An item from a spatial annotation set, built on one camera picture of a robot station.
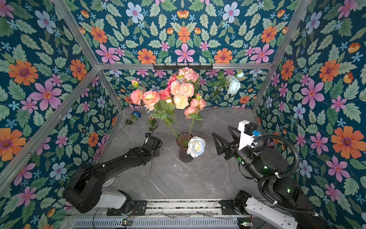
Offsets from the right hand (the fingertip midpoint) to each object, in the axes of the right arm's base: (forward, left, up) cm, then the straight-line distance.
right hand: (224, 127), depth 52 cm
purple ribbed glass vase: (+11, +19, -27) cm, 35 cm away
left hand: (+12, +37, -40) cm, 55 cm away
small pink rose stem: (+28, +44, -39) cm, 65 cm away
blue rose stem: (+41, +60, -39) cm, 82 cm away
